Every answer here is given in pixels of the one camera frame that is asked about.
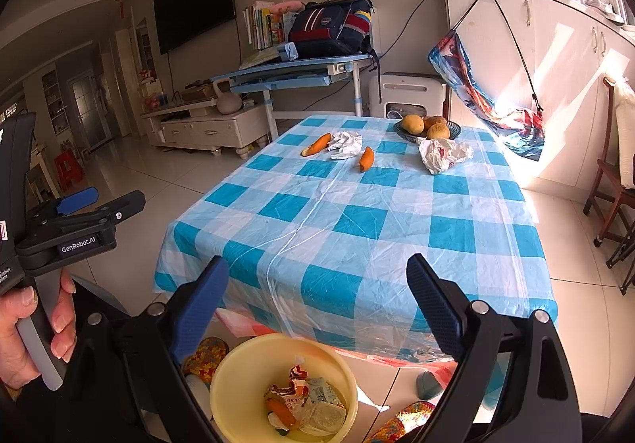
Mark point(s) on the black folding chair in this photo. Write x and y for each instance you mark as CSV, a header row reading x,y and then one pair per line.
x,y
626,254

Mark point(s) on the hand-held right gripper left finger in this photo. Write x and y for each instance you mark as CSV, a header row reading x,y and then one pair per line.
x,y
201,309

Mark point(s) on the white glass-door shelf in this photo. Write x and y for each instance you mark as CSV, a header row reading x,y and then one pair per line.
x,y
144,46

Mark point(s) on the cream television cabinet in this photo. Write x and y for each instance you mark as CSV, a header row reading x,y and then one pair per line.
x,y
208,128

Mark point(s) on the white wall cabinet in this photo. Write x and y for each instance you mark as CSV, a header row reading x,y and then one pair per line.
x,y
560,56

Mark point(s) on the row of books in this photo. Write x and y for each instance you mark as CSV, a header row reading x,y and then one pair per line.
x,y
263,26

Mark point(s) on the crumpled white tissue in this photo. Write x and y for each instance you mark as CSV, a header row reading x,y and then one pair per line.
x,y
346,144

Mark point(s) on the white plastic bag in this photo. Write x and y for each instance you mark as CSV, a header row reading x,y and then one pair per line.
x,y
441,153

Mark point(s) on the long orange peel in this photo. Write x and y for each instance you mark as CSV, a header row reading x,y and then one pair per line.
x,y
366,159

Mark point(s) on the yellow plastic basin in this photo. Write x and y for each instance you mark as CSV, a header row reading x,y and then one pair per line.
x,y
238,373

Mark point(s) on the blue checked tablecloth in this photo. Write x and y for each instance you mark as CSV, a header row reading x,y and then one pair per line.
x,y
347,225

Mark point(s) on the red snack bag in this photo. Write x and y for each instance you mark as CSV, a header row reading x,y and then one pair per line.
x,y
290,391

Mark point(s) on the person's left hand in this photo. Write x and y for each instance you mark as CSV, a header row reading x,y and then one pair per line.
x,y
12,344

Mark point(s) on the pink plush toy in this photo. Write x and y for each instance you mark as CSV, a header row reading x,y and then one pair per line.
x,y
286,6

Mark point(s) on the curved upright orange peel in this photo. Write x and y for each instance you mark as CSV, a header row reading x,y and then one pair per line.
x,y
317,144

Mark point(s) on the printed hanging bag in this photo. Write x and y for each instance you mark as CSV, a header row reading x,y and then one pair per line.
x,y
476,91

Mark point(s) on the wide orange peel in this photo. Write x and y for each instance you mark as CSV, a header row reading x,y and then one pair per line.
x,y
282,412

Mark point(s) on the dark striped backpack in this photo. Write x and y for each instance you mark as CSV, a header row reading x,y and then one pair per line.
x,y
335,26

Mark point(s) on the pink kettlebell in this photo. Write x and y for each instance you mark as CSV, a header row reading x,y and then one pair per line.
x,y
226,100

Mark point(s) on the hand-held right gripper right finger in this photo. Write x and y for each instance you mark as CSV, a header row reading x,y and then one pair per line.
x,y
436,309

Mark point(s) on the clear round plastic lid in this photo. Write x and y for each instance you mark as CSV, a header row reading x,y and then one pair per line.
x,y
323,419

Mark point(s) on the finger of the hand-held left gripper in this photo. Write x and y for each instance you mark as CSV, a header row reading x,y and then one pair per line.
x,y
79,239
77,199

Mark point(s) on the dark wooden chair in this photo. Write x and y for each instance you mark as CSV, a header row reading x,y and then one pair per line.
x,y
606,175

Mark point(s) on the brown box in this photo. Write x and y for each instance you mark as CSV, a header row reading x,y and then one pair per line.
x,y
198,94

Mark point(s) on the blue white study desk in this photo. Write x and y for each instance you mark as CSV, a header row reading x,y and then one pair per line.
x,y
297,71

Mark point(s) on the dark fruit bowl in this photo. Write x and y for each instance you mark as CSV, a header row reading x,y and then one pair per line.
x,y
404,131

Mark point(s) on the red checked under cloth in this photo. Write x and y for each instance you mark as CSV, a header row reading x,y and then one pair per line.
x,y
233,319

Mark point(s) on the grey-blue table foot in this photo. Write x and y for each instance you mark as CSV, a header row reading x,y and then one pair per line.
x,y
427,384

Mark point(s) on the yellow mango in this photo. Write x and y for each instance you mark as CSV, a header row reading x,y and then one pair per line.
x,y
435,120
438,131
412,123

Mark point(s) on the colourful patterned slipper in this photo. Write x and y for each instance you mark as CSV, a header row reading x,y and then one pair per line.
x,y
211,357
397,425

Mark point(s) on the red plastic stool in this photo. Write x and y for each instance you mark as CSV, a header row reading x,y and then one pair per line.
x,y
67,169

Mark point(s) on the green white snack packet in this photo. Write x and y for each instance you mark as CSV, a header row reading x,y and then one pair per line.
x,y
325,391

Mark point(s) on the white pillow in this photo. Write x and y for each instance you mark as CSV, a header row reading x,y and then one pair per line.
x,y
626,125

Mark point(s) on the white air purifier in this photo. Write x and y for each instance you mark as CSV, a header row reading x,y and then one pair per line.
x,y
407,93

